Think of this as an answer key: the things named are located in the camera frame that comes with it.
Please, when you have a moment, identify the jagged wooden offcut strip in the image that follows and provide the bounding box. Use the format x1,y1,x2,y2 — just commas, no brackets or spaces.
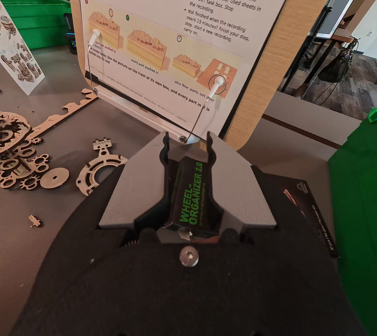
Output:
30,88,99,138

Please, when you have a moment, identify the white illustrated booklet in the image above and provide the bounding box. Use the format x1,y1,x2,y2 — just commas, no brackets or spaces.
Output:
0,0,46,96

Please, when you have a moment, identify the black model kit box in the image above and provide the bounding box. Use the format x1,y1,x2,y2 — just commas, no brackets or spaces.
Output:
163,156,340,259

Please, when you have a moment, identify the printed instruction sheet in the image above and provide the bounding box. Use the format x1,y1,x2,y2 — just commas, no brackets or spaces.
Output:
75,0,306,134

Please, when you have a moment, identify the black device with display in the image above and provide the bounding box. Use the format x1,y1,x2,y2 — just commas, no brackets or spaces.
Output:
63,12,78,55

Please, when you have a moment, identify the round wooden gear assembly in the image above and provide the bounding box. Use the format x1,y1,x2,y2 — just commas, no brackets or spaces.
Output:
0,111,44,155

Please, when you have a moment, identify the round wooden frame with tab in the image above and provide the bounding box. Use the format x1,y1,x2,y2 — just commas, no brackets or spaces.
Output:
76,137,129,197

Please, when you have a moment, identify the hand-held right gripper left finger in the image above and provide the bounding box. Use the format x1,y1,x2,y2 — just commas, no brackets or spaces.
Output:
99,131,171,230

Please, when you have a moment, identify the framed whiteboard on stand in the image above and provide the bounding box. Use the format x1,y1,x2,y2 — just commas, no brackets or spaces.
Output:
317,0,369,39

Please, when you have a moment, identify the black hanging bag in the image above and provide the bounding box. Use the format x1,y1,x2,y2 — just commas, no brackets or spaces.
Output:
318,38,360,84

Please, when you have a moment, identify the green plastic crate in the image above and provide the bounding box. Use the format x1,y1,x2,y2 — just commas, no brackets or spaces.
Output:
0,0,73,50

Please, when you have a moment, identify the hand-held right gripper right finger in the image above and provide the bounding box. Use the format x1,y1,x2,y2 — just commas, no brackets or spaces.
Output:
206,131,278,231

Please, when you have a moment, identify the cluster of small wooden rings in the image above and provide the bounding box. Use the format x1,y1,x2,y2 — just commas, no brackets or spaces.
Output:
0,146,49,190

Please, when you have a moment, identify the light wooden stand board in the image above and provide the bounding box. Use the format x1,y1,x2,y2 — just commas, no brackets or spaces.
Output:
65,0,347,152

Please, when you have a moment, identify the wooden disc with square hole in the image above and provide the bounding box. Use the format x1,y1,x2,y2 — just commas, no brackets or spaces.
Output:
40,167,70,189

